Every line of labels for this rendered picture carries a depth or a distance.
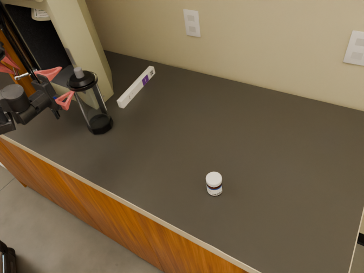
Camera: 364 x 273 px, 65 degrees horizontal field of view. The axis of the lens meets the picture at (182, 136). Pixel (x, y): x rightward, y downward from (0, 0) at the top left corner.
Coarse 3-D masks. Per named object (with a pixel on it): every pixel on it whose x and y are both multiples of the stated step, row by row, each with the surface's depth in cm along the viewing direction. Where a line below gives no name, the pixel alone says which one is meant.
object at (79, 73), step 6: (78, 72) 98; (84, 72) 102; (90, 72) 103; (72, 78) 101; (78, 78) 100; (84, 78) 100; (90, 78) 100; (72, 84) 99; (78, 84) 98; (84, 84) 99
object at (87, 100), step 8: (72, 88) 99; (80, 88) 98; (96, 88) 103; (80, 96) 102; (88, 96) 102; (96, 96) 104; (80, 104) 105; (88, 104) 104; (96, 104) 106; (104, 104) 110; (88, 112) 107; (96, 112) 107; (104, 112) 110; (88, 120) 110; (96, 120) 110; (104, 120) 112; (96, 128) 112
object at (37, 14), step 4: (32, 8) 105; (32, 12) 106; (36, 12) 104; (40, 12) 104; (44, 12) 103; (32, 16) 107; (36, 16) 105; (40, 16) 104; (44, 16) 104; (48, 16) 104; (36, 20) 106; (40, 20) 105; (44, 20) 104; (48, 20) 104
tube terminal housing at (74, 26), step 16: (0, 0) 107; (16, 0) 102; (48, 0) 93; (64, 0) 98; (80, 0) 109; (64, 16) 99; (80, 16) 105; (64, 32) 101; (80, 32) 107; (96, 32) 130; (64, 48) 106; (80, 48) 109; (96, 48) 117; (80, 64) 111; (96, 64) 118
